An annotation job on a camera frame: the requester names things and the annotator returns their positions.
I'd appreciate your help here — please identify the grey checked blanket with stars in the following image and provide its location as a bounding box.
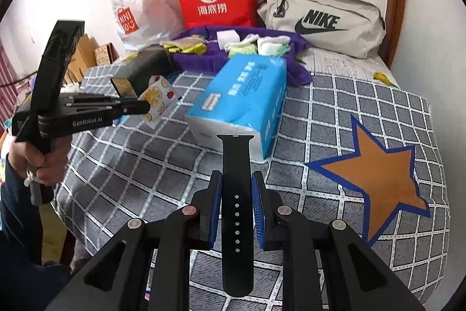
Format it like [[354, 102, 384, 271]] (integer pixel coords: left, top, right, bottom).
[[54, 65, 450, 311]]

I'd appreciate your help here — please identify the dark tin box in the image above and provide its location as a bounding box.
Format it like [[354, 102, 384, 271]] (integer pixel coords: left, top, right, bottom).
[[110, 47, 172, 98]]

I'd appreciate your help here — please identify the person's left hand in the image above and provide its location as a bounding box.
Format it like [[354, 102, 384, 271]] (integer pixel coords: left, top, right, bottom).
[[7, 135, 72, 188]]

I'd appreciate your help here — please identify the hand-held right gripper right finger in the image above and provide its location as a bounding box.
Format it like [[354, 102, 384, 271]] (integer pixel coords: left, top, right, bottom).
[[251, 171, 426, 311]]

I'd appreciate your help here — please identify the fruit print bed sheet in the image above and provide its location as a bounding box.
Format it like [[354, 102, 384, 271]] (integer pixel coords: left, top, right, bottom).
[[291, 45, 401, 89]]

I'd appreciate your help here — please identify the wooden bed headboard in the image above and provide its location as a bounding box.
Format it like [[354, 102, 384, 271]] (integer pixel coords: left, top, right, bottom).
[[63, 34, 96, 86]]

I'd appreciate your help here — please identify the red striped cloth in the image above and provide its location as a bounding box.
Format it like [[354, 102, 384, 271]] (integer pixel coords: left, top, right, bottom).
[[0, 41, 22, 122]]

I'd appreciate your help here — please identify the fruit print packet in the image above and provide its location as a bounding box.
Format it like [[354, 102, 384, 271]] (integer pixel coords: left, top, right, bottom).
[[140, 75, 176, 123]]

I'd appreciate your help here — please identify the white plastic shopping bag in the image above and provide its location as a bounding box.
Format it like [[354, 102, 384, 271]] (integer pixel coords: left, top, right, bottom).
[[107, 0, 183, 51]]

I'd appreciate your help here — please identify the yellow black Adidas pouch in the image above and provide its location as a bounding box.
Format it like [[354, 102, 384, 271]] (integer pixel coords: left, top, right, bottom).
[[164, 41, 207, 55]]

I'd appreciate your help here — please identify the black strap clip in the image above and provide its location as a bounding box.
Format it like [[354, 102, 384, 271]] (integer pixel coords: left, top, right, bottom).
[[216, 134, 255, 297]]

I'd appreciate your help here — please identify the brown patterned box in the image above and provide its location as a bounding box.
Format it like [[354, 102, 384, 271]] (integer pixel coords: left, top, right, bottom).
[[94, 44, 115, 66]]

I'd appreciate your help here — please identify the purple towel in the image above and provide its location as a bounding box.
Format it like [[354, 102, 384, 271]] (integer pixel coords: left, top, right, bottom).
[[169, 26, 314, 87]]

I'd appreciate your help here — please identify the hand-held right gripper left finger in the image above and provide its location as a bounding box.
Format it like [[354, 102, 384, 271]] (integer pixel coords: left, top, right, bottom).
[[44, 171, 223, 311]]

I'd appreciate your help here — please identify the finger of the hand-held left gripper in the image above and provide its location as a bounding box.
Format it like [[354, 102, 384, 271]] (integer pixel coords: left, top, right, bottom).
[[71, 101, 151, 117], [60, 94, 126, 105]]

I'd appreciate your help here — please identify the grey waist bag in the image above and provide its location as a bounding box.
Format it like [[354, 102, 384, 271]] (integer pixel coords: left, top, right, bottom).
[[257, 0, 386, 59]]

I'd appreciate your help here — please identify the blue tissue pack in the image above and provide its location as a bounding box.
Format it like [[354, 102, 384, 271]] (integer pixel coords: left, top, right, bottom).
[[184, 54, 288, 160]]

